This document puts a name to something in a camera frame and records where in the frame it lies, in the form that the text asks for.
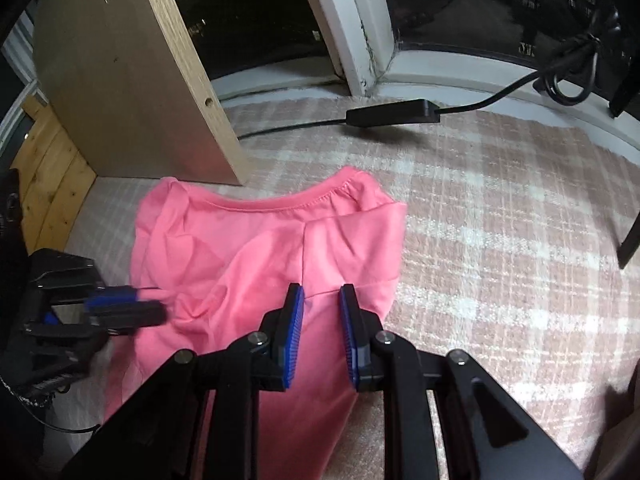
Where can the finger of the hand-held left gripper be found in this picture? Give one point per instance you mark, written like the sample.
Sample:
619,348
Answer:
112,296
135,316

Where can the pine wood board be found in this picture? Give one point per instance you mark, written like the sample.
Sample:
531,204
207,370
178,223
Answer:
50,175

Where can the white window frame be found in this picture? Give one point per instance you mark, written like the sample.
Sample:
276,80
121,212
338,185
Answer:
350,10

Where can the person's dark trimmed clothing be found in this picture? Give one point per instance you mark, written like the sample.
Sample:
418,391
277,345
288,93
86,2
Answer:
35,390

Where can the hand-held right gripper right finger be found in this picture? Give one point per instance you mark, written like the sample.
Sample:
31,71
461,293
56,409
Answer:
347,330

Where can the plaid bed sheet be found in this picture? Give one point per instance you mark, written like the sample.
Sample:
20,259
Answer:
500,235

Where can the brown cloth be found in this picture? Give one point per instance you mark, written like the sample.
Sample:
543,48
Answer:
620,440

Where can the black tripod stand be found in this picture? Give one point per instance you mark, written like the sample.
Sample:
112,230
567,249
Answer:
630,237

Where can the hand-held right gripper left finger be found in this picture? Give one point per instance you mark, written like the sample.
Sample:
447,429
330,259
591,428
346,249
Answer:
295,330

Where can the light wooden cabinet panel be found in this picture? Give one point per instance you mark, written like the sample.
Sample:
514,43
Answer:
115,85

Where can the pink t-shirt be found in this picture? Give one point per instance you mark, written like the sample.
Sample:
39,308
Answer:
260,240

